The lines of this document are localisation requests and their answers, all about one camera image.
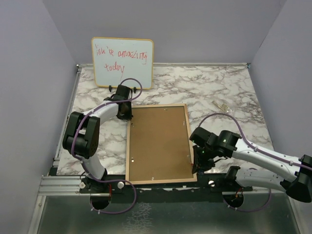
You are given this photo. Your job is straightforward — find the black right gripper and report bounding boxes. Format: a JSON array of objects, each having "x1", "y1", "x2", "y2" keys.
[{"x1": 193, "y1": 145, "x2": 216, "y2": 174}]

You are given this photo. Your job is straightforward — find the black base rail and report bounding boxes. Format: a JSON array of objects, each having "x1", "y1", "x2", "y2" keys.
[{"x1": 39, "y1": 173, "x2": 252, "y2": 204}]

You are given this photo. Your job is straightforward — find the white dry-erase board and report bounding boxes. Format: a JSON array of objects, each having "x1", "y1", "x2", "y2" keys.
[{"x1": 91, "y1": 37, "x2": 154, "y2": 90}]

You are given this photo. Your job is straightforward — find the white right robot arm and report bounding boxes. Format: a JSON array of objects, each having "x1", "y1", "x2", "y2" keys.
[{"x1": 190, "y1": 127, "x2": 312, "y2": 203}]

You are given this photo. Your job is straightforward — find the blue picture frame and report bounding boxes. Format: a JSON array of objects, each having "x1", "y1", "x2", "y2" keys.
[{"x1": 125, "y1": 103, "x2": 198, "y2": 186}]

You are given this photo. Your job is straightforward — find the clear bag of hardware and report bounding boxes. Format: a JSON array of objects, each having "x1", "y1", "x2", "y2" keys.
[{"x1": 212, "y1": 100, "x2": 234, "y2": 114}]

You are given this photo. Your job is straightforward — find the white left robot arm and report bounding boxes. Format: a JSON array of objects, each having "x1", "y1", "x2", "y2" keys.
[{"x1": 62, "y1": 85, "x2": 133, "y2": 193}]

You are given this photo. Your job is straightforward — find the black whiteboard stand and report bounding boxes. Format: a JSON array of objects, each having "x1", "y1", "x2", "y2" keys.
[{"x1": 108, "y1": 85, "x2": 137, "y2": 93}]

